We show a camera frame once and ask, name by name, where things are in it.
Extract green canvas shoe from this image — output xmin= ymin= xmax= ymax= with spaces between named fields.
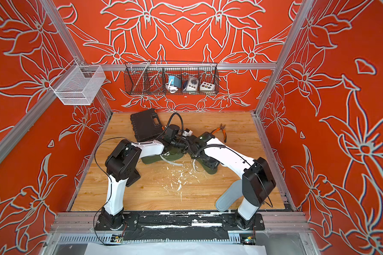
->
xmin=197 ymin=156 xmax=220 ymax=175
xmin=141 ymin=149 xmax=184 ymax=166

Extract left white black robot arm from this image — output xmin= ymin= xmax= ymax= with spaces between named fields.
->
xmin=94 ymin=109 xmax=190 ymax=231

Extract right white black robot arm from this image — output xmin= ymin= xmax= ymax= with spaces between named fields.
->
xmin=187 ymin=132 xmax=276 ymax=230

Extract grey insole right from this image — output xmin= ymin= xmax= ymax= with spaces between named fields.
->
xmin=215 ymin=180 xmax=243 ymax=212

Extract orange black pliers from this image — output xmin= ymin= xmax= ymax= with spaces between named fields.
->
xmin=211 ymin=124 xmax=227 ymax=143

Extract black plastic tool case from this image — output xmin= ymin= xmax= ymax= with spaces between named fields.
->
xmin=130 ymin=108 xmax=163 ymax=142

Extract white dotted cube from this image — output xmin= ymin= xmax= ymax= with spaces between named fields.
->
xmin=200 ymin=82 xmax=215 ymax=92

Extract blue white box in basket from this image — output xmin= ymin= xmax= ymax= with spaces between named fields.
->
xmin=168 ymin=75 xmax=181 ymax=88

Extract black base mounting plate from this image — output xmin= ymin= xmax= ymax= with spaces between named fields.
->
xmin=93 ymin=211 xmax=265 ymax=244

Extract black wire wall basket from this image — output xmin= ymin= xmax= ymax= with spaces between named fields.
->
xmin=123 ymin=61 xmax=220 ymax=96

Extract clear plastic wall bin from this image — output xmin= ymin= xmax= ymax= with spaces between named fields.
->
xmin=50 ymin=65 xmax=106 ymax=106

